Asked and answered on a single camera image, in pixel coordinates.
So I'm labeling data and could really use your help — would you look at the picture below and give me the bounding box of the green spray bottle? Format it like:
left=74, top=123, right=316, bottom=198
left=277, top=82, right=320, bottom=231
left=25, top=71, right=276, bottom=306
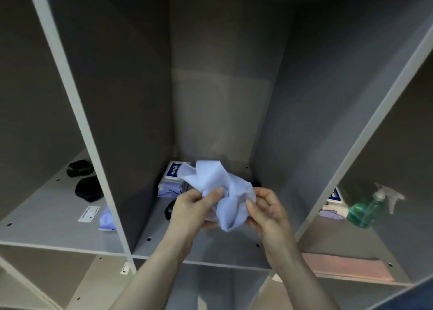
left=346, top=183, right=405, bottom=229

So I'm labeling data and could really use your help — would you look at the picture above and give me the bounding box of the person's right hand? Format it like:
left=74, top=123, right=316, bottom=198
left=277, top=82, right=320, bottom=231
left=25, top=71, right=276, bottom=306
left=245, top=186, right=298, bottom=263

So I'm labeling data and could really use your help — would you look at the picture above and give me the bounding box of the person's right forearm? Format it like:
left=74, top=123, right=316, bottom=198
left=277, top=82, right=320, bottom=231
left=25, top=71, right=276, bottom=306
left=267, top=245, right=341, bottom=310

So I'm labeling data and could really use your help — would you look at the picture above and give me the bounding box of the light blue cloth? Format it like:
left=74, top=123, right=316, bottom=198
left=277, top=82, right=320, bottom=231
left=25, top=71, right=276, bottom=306
left=177, top=160, right=257, bottom=233

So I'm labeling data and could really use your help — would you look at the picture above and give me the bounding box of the grey cubby shelf unit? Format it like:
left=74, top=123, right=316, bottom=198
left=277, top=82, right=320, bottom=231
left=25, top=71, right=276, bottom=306
left=0, top=0, right=433, bottom=310

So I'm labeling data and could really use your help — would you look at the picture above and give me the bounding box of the white paper label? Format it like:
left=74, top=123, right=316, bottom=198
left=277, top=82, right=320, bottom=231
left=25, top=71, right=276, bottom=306
left=78, top=205, right=101, bottom=223

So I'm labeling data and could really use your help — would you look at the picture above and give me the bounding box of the person's left hand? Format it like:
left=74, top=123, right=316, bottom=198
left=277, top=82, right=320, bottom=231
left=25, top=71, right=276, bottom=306
left=166, top=186, right=226, bottom=253

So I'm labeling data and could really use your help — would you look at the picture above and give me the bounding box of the person's left forearm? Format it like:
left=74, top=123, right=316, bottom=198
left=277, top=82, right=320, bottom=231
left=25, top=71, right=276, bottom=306
left=110, top=232, right=193, bottom=310

